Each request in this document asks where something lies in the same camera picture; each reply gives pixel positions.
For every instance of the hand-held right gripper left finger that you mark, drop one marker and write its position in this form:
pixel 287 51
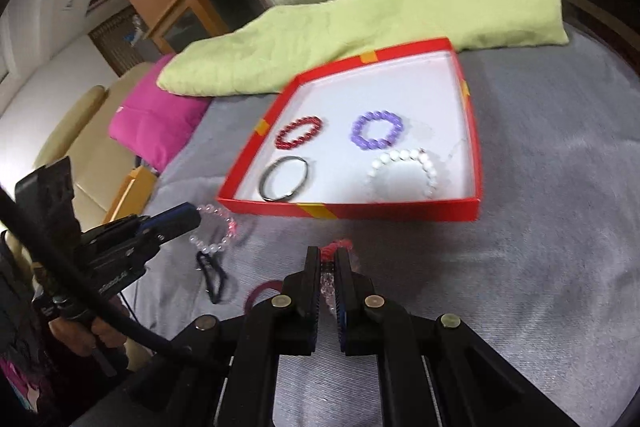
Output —
pixel 314 307

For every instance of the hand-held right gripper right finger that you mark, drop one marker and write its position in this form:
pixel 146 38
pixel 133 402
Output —
pixel 341 312

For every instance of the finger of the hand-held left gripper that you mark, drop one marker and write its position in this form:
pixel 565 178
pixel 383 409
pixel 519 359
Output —
pixel 175 229
pixel 175 213

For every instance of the red cardboard box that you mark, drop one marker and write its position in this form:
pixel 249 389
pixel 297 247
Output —
pixel 400 210

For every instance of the person's left hand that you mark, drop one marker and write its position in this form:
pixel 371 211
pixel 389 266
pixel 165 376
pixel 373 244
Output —
pixel 107 331

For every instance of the yellow box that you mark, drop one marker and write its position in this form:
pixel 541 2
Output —
pixel 137 187

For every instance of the maroon bangle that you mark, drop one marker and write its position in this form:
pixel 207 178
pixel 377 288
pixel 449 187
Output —
pixel 252 294

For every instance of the black bangle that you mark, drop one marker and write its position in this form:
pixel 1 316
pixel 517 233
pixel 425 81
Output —
pixel 263 184

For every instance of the pink cushion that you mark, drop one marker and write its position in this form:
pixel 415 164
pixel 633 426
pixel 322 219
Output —
pixel 150 117

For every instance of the beige sofa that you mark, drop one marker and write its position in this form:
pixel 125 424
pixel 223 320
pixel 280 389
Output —
pixel 75 132

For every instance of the person's dark printed clothing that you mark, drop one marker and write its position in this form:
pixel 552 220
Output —
pixel 20 357

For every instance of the dark woven basket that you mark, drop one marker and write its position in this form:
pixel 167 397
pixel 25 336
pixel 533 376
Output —
pixel 117 44

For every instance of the grey blanket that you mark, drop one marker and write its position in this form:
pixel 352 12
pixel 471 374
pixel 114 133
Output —
pixel 525 217

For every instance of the light green towel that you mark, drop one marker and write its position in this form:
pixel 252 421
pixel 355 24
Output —
pixel 350 22

